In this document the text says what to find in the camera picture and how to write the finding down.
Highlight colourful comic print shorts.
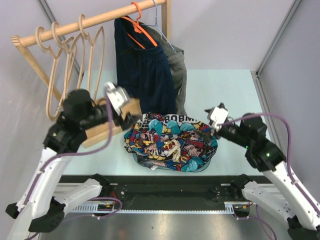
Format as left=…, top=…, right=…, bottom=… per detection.
left=124, top=113, right=218, bottom=164

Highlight beige hanger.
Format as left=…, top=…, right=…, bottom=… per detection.
left=78, top=14, right=106, bottom=101
left=35, top=21, right=75, bottom=121
left=51, top=21, right=85, bottom=111

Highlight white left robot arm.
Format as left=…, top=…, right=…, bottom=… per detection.
left=5, top=85, right=137, bottom=240

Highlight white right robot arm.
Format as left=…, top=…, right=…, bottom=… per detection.
left=206, top=106, right=320, bottom=240

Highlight dark patterned shorts in basket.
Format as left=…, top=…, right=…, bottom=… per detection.
left=137, top=156, right=160, bottom=171

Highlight navy blue shorts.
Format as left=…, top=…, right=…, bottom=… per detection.
left=114, top=18, right=177, bottom=115

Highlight grey shorts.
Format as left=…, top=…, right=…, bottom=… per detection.
left=142, top=25, right=188, bottom=116

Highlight orange plastic hanger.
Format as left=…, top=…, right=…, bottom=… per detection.
left=121, top=1, right=158, bottom=47

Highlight wooden clothes rack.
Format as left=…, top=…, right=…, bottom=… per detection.
left=10, top=0, right=172, bottom=149

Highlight teal plastic basket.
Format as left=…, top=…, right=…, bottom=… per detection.
left=133, top=153, right=211, bottom=173

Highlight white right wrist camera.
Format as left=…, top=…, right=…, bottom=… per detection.
left=204, top=102, right=229, bottom=132

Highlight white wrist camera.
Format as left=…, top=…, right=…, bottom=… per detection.
left=104, top=82, right=130, bottom=116
left=204, top=102, right=229, bottom=132

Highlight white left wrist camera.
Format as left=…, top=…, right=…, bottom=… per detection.
left=104, top=82, right=130, bottom=116

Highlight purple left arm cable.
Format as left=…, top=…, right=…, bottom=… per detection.
left=21, top=96, right=123, bottom=240

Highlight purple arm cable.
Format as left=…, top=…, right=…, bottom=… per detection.
left=21, top=96, right=123, bottom=240
left=219, top=112, right=320, bottom=238

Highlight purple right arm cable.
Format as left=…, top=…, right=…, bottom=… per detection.
left=219, top=112, right=320, bottom=238

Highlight white slotted cable duct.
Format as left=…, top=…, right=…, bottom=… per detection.
left=70, top=201, right=253, bottom=215

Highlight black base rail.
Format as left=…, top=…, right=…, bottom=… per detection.
left=58, top=174, right=273, bottom=211

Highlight light blue wire hanger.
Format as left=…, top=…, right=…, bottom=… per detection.
left=143, top=0, right=177, bottom=53

